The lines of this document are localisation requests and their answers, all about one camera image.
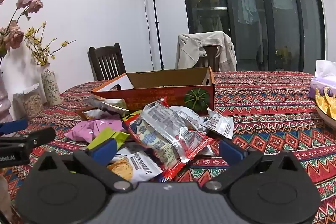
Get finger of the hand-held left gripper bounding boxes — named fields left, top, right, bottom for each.
left=0, top=128, right=56, bottom=149
left=0, top=119, right=28, bottom=135

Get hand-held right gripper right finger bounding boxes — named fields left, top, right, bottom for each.
left=203, top=139, right=301, bottom=193

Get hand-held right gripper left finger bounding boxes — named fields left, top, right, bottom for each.
left=33, top=139, right=133, bottom=193

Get green snack packet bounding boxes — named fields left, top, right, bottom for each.
left=87, top=127, right=117, bottom=150
left=112, top=130, right=130, bottom=144

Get pink snack packet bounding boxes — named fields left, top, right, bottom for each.
left=64, top=119, right=126, bottom=143

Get small white snack packet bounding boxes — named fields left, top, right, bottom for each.
left=202, top=108, right=234, bottom=139

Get white cracker snack packet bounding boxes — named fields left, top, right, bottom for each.
left=108, top=151, right=163, bottom=184

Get white tan snack packet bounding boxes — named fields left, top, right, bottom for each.
left=76, top=109, right=105, bottom=121

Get brown snack packet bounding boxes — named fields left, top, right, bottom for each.
left=89, top=97, right=130, bottom=113

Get white grey snack packet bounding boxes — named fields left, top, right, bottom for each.
left=169, top=105, right=208, bottom=132

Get red-edged silver snack packet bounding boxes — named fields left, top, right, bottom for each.
left=140, top=98, right=214, bottom=164

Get orange red cardboard box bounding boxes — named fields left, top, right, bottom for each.
left=92, top=67, right=216, bottom=117

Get person's left forearm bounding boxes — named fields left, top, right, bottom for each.
left=0, top=174, right=13, bottom=222

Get clear jar of seeds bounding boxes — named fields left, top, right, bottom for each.
left=13, top=84, right=45, bottom=119

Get patterned red tablecloth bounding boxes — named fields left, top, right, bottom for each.
left=0, top=71, right=336, bottom=224

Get floral ceramic vase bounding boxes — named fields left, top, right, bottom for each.
left=41, top=63, right=63, bottom=107

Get dark wooden chair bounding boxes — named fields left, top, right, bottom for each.
left=193, top=46, right=221, bottom=72
left=88, top=43, right=127, bottom=81

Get yellow flower branches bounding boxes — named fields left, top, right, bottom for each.
left=24, top=21, right=76, bottom=65

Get white plate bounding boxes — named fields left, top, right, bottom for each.
left=315, top=103, right=336, bottom=128

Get beige jacket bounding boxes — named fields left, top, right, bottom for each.
left=175, top=31, right=237, bottom=72

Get purple tissue pack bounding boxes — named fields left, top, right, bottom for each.
left=308, top=59, right=336, bottom=100

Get black-framed glass doors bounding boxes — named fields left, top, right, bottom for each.
left=178, top=0, right=327, bottom=72

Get pink artificial flowers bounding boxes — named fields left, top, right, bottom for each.
left=0, top=0, right=44, bottom=56

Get black cable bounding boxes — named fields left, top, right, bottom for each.
left=142, top=0, right=155, bottom=69

